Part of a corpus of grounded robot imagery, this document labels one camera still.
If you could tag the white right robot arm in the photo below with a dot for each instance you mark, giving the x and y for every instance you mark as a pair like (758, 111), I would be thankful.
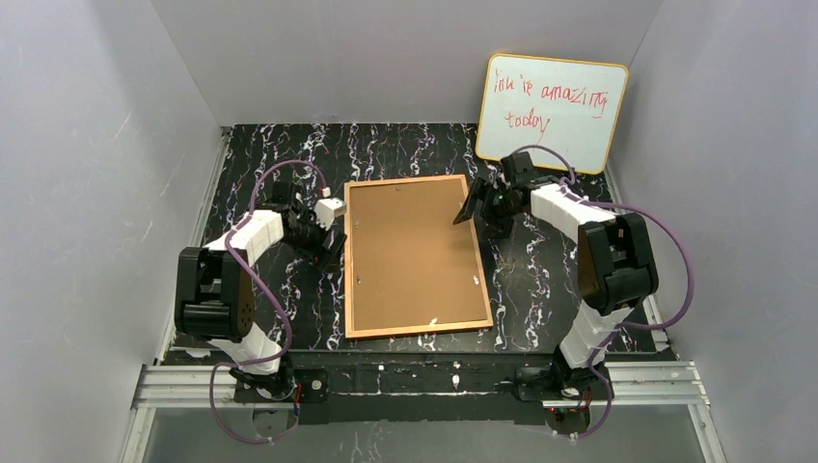
(616, 268)

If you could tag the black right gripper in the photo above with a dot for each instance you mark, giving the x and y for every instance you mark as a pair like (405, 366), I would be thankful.
(483, 201)

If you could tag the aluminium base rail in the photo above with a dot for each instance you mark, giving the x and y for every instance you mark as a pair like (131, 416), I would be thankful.
(405, 387)

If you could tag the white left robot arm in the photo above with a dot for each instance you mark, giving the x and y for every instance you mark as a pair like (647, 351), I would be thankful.
(215, 301)

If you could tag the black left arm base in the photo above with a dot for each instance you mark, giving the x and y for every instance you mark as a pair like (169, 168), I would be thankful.
(275, 386)

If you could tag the orange wooden picture frame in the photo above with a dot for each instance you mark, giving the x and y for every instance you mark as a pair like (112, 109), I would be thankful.
(415, 331)

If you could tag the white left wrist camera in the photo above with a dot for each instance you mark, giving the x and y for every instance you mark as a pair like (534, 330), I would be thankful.
(327, 210)

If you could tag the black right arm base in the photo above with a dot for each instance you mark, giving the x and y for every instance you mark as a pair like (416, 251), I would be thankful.
(576, 386)

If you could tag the yellow-framed whiteboard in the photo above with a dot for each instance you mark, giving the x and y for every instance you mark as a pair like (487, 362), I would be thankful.
(568, 106)

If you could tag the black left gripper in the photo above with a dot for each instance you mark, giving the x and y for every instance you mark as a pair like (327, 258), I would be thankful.
(321, 241)

